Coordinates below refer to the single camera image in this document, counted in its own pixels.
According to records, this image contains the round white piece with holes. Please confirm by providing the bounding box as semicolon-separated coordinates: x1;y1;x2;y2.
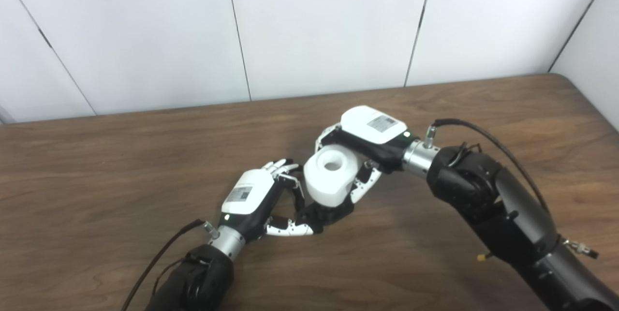
303;144;361;207

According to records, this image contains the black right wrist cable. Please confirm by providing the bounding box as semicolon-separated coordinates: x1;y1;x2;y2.
424;118;549;215

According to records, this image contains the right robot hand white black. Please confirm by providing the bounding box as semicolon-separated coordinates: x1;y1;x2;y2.
314;105;419;205

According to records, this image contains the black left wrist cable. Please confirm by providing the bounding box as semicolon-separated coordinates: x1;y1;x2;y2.
121;219;221;311

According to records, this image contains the thin black left arm wire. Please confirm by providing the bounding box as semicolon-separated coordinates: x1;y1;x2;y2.
152;258;194;297

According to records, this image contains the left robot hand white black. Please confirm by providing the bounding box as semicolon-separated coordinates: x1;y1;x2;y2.
219;159;324;244

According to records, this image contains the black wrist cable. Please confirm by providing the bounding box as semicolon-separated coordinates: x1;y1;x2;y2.
121;219;221;311
424;118;549;215

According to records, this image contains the black flanged holder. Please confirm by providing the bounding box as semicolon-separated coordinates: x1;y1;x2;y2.
297;200;354;234

